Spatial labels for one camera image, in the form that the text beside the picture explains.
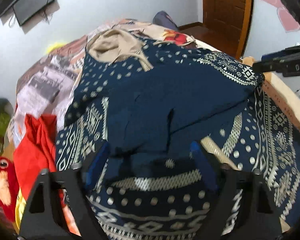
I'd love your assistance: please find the navy patterned cloth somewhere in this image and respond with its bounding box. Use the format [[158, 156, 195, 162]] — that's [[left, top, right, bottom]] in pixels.
[[56, 38, 300, 239]]

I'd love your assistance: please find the yellow garment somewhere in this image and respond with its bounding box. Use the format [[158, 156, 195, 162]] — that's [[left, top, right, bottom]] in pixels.
[[15, 189, 26, 230]]

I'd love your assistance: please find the red plush toy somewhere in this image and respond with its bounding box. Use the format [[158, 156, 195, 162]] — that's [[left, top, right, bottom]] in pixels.
[[0, 157, 19, 222]]

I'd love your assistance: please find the red garment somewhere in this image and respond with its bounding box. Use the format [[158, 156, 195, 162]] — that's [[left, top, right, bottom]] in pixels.
[[13, 114, 57, 200]]

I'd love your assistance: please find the wooden door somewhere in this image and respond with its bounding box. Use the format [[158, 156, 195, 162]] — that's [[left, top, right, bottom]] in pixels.
[[178, 0, 255, 61]]

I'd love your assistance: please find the printed bed sheet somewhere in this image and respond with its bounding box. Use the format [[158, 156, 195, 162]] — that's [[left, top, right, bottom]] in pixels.
[[7, 19, 197, 146]]

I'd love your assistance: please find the grey backpack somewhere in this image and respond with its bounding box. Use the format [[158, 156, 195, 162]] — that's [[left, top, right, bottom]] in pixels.
[[152, 10, 179, 31]]

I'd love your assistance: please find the yellow round object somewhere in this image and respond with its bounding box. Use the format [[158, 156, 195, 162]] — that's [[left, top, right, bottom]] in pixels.
[[45, 42, 66, 55]]

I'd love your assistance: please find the beige garment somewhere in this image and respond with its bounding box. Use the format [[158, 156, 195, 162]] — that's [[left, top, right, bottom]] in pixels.
[[86, 29, 153, 72]]

